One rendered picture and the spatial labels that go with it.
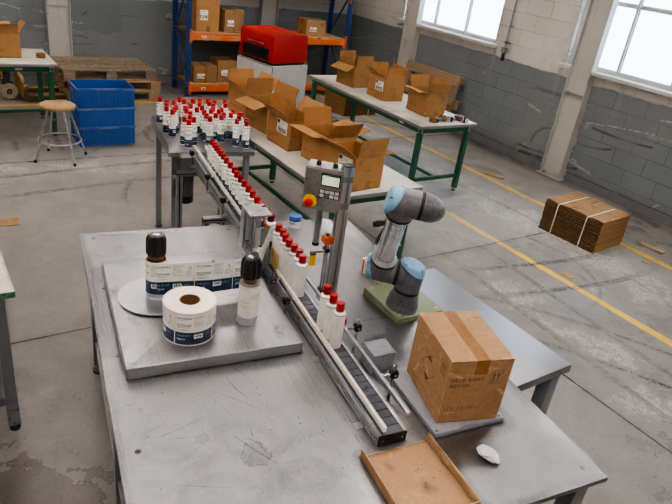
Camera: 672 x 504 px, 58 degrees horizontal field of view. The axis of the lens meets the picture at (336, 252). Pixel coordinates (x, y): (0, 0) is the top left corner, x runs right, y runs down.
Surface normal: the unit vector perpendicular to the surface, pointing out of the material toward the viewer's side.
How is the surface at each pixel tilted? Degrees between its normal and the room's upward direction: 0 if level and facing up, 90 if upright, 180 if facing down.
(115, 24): 90
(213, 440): 0
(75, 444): 0
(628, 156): 90
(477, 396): 90
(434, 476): 0
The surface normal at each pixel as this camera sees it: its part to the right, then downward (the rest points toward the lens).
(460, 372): 0.25, 0.47
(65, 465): 0.13, -0.88
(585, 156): -0.83, 0.15
